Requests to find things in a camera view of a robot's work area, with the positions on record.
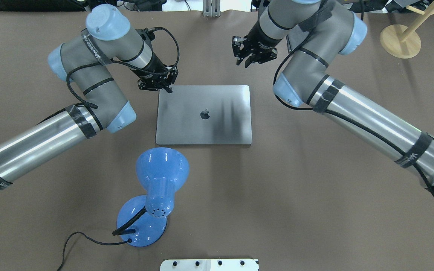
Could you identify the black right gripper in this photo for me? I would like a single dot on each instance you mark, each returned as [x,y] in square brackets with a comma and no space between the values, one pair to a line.
[261,40]

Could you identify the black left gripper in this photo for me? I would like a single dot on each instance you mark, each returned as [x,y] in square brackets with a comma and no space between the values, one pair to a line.
[157,67]

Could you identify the grey laptop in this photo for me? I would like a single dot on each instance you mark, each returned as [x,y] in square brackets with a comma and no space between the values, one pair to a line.
[204,115]

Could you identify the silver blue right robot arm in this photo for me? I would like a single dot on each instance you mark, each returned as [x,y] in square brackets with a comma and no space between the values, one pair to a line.
[302,82]

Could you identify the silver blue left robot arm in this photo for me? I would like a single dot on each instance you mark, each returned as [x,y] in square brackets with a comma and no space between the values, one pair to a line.
[81,63]

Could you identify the blue desk lamp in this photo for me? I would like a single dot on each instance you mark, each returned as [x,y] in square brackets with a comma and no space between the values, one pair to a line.
[143,219]

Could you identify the wooden mug tree stand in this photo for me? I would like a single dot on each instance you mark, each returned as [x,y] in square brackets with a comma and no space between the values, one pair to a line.
[402,41]

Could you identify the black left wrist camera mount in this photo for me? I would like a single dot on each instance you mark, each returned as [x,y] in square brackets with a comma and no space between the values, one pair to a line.
[148,35]

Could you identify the aluminium frame post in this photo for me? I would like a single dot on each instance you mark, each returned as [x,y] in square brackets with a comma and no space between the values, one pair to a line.
[212,8]

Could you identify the white pillar mount base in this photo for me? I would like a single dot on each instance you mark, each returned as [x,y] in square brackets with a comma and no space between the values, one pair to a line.
[236,264]

